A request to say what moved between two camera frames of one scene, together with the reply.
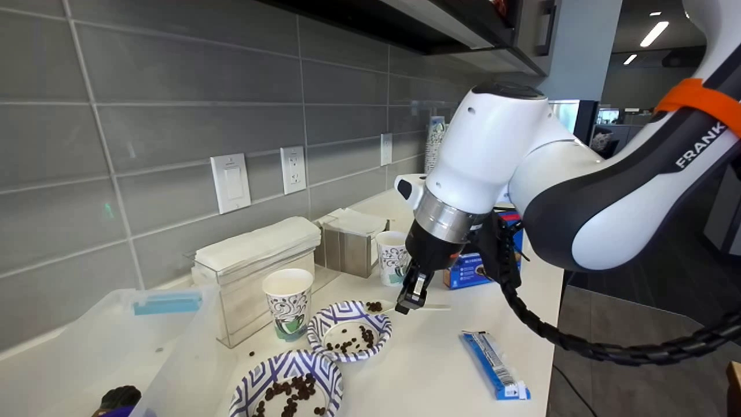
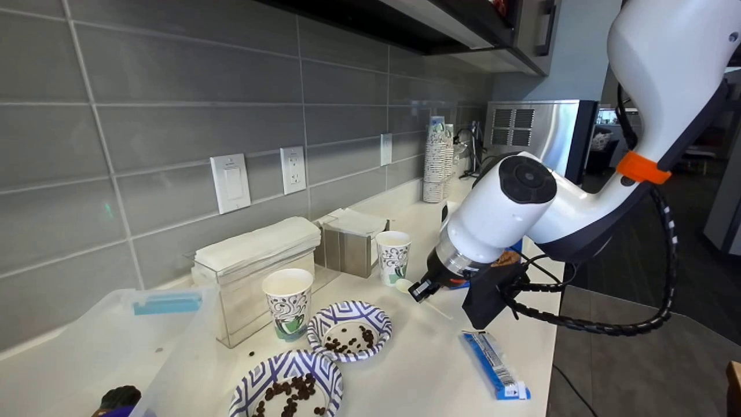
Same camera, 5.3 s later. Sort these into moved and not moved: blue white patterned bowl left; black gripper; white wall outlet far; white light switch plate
Moved: black gripper
Not moved: white wall outlet far; white light switch plate; blue white patterned bowl left
